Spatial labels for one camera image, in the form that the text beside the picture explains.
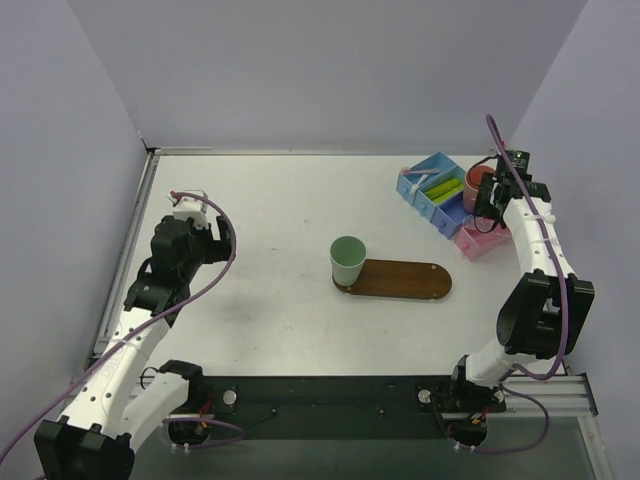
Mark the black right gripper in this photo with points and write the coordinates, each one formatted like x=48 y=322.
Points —
x=485 y=204

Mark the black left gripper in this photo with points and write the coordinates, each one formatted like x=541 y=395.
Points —
x=221 y=240

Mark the orange plastic cup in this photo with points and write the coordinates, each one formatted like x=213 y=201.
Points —
x=473 y=180

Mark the pink plastic drawer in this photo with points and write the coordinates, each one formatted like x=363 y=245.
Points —
x=475 y=237

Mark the green plastic cup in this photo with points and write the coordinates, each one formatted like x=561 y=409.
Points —
x=347 y=256

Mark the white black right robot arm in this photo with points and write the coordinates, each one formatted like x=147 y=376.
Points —
x=542 y=318

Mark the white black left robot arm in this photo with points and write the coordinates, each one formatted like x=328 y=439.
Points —
x=99 y=432

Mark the green toothpaste tube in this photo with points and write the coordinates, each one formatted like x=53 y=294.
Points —
x=447 y=195
x=442 y=188

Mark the pink white toothbrush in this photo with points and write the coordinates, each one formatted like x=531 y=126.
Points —
x=408 y=171

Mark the brown wooden oval tray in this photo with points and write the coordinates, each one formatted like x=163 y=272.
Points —
x=400 y=280

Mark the blue plastic organizer box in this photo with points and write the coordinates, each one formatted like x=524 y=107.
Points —
x=447 y=217

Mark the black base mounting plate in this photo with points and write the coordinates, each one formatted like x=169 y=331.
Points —
x=334 y=408

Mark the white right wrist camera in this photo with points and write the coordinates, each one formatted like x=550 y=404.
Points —
x=520 y=160

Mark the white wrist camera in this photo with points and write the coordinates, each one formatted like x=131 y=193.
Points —
x=520 y=160
x=185 y=208

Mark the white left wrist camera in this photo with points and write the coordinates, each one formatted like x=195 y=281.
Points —
x=185 y=208

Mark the aluminium table edge rail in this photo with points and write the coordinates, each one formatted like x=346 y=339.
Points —
x=118 y=285

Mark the aluminium front rail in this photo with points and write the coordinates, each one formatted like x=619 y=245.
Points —
x=563 y=396

